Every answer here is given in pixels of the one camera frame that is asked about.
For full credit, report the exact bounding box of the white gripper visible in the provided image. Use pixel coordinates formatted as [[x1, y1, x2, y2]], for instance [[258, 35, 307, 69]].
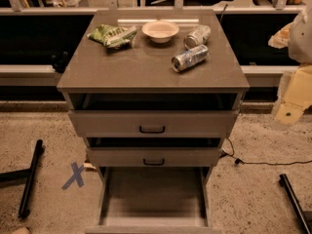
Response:
[[271, 64, 312, 130]]

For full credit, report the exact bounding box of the black stand leg left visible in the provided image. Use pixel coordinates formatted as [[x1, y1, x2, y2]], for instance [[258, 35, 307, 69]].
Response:
[[0, 139, 45, 219]]

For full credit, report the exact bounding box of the silver green soda can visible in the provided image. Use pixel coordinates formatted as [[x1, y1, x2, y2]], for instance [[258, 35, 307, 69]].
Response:
[[184, 24, 211, 50]]

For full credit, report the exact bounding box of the grey open bottom drawer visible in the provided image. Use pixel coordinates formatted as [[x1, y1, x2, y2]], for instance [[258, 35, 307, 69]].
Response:
[[85, 167, 221, 234]]

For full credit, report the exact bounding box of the black clamp on ledge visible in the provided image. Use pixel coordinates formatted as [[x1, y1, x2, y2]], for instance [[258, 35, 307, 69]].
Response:
[[52, 52, 68, 73]]

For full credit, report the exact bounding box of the silver blue redbull can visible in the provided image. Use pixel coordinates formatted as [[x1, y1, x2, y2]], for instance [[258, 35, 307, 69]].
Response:
[[172, 45, 209, 72]]

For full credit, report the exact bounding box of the grey drawer cabinet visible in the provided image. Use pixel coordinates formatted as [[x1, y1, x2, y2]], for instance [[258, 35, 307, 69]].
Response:
[[56, 9, 251, 234]]

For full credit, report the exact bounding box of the green chip bag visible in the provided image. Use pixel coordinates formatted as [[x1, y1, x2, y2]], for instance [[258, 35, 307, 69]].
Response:
[[87, 24, 137, 49]]

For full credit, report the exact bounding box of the blue tape cross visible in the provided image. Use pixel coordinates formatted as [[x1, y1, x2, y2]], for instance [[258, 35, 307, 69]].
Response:
[[61, 162, 85, 190]]

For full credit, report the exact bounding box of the white paper bowl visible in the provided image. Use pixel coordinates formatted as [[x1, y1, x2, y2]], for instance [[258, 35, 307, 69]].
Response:
[[141, 20, 179, 44]]

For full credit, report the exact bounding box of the grey middle drawer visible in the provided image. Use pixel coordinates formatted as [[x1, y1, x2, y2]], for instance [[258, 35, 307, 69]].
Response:
[[86, 147, 221, 167]]

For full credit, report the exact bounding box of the grey top drawer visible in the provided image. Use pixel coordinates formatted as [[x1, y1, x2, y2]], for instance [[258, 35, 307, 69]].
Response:
[[69, 110, 238, 137]]

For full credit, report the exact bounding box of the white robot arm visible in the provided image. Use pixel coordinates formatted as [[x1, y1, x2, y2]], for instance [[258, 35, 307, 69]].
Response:
[[268, 5, 312, 129]]

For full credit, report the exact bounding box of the black stand leg right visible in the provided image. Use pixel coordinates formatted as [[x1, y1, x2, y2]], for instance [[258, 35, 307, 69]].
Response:
[[279, 174, 312, 234]]

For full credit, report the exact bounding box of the black power cable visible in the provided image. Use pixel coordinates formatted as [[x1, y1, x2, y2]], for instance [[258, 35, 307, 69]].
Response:
[[220, 137, 312, 167]]

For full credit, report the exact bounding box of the black stand leg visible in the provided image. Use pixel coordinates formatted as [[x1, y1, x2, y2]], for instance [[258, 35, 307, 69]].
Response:
[[0, 139, 45, 219], [279, 174, 312, 234]]

